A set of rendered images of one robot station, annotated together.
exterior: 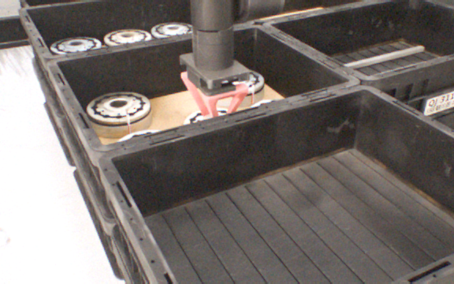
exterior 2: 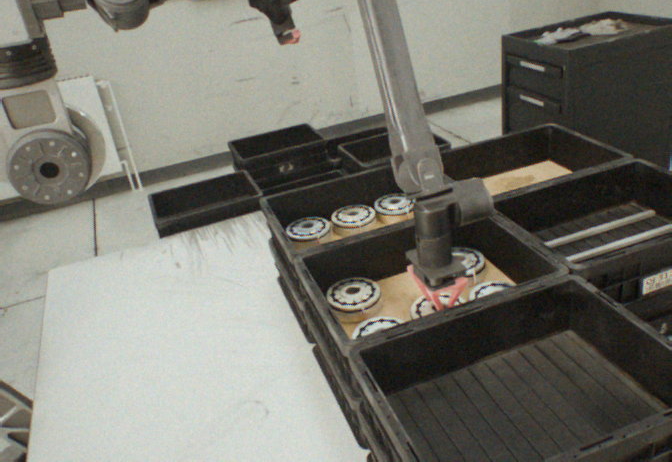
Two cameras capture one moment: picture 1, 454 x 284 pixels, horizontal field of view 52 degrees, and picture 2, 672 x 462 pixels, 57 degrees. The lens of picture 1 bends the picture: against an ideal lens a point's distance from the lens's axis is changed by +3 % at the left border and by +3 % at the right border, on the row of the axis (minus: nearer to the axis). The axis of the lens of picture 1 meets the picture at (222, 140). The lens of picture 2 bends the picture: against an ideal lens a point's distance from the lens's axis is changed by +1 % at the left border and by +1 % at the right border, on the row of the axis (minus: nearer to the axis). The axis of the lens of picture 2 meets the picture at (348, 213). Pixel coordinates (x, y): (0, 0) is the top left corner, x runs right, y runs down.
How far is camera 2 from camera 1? 0.39 m
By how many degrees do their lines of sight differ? 11
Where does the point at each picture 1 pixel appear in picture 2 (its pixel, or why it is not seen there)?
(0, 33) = (217, 190)
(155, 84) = (383, 267)
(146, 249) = (392, 424)
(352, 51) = (579, 218)
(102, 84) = (337, 271)
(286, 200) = (504, 382)
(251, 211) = (472, 392)
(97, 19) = (324, 199)
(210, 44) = (431, 248)
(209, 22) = (429, 232)
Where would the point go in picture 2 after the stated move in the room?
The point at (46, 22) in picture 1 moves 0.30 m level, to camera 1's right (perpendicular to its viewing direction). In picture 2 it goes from (281, 207) to (410, 201)
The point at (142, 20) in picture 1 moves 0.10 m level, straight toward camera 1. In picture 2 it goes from (365, 195) to (368, 213)
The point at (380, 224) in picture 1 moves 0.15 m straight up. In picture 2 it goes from (586, 404) to (592, 319)
